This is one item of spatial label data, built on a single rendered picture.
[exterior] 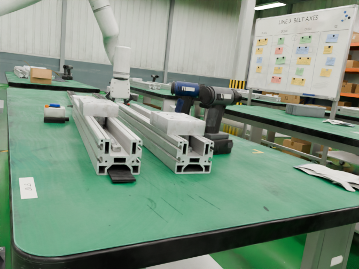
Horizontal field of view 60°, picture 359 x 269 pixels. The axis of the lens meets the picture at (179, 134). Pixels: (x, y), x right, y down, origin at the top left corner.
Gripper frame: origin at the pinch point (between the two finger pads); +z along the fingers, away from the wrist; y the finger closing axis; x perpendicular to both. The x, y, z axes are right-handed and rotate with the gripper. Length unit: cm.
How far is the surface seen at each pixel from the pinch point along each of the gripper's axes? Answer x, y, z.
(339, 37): -98, -252, -80
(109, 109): 65, 16, -7
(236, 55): -656, -473, -101
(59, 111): 32.7, 30.4, -0.7
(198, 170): 96, -2, 3
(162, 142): 86, 5, -2
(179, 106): 46.7, -15.1, -7.8
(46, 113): 32.7, 35.1, 0.4
